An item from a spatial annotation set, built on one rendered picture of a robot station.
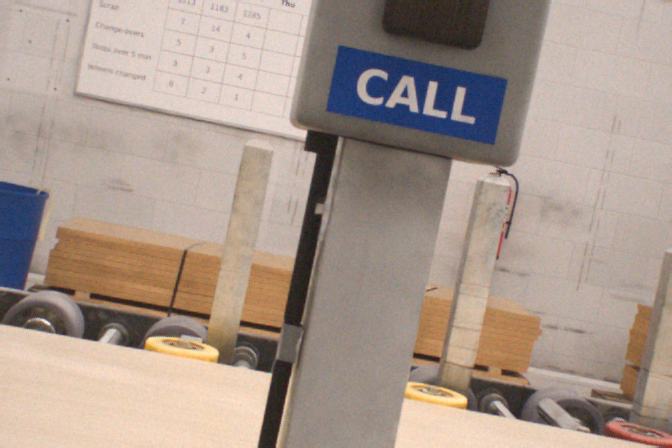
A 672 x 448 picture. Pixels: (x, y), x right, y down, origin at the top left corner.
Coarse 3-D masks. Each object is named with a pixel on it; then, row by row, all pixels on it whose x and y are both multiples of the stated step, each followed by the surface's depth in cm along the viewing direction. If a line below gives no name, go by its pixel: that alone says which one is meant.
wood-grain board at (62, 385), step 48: (0, 336) 129; (48, 336) 134; (0, 384) 109; (48, 384) 112; (96, 384) 116; (144, 384) 120; (192, 384) 124; (240, 384) 129; (288, 384) 134; (0, 432) 94; (48, 432) 96; (96, 432) 99; (144, 432) 102; (192, 432) 105; (240, 432) 108; (432, 432) 124; (480, 432) 129; (528, 432) 134; (576, 432) 140
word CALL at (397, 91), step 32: (352, 64) 39; (384, 64) 39; (416, 64) 39; (352, 96) 39; (384, 96) 39; (416, 96) 39; (448, 96) 39; (480, 96) 39; (416, 128) 39; (448, 128) 39; (480, 128) 39
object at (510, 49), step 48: (336, 0) 39; (384, 0) 39; (528, 0) 39; (336, 48) 39; (384, 48) 39; (432, 48) 39; (480, 48) 39; (528, 48) 39; (528, 96) 39; (432, 144) 39; (480, 144) 39
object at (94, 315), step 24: (0, 288) 200; (96, 312) 201; (120, 312) 202; (96, 336) 202; (144, 336) 202; (240, 336) 203; (264, 336) 204; (264, 360) 203; (480, 384) 206; (504, 384) 206; (600, 408) 208; (624, 408) 208
